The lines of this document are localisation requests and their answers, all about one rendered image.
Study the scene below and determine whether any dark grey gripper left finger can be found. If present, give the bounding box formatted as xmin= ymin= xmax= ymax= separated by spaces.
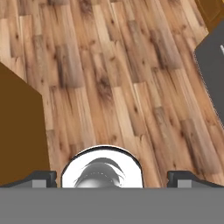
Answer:
xmin=0 ymin=170 xmax=58 ymax=189

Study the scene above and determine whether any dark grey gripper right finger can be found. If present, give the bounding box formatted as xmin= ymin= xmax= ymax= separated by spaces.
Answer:
xmin=166 ymin=170 xmax=224 ymax=189

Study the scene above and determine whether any dark grey fridge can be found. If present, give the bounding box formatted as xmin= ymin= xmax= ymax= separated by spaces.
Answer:
xmin=192 ymin=29 xmax=224 ymax=130

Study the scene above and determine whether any brown wooden cabinet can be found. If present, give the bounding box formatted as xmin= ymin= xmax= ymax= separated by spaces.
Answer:
xmin=0 ymin=61 xmax=51 ymax=186

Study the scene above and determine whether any white round object with black rim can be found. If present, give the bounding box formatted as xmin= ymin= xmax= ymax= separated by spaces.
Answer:
xmin=59 ymin=144 xmax=144 ymax=189

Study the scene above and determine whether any brown wooden cupboard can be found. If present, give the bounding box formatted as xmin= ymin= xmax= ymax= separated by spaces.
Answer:
xmin=194 ymin=0 xmax=224 ymax=33

